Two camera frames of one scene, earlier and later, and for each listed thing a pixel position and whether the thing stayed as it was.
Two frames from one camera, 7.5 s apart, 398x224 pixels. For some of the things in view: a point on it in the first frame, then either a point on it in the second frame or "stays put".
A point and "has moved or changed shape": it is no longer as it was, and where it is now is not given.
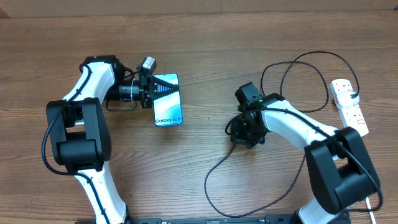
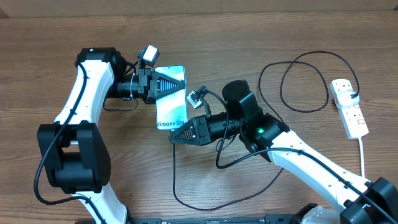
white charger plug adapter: [344, 99] stays put
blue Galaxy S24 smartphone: [168, 109] has moved or changed shape
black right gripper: [239, 138] → [203, 131]
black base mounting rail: [268, 219] stays put
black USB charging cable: [323, 106] → [213, 208]
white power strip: [352, 117] stays put
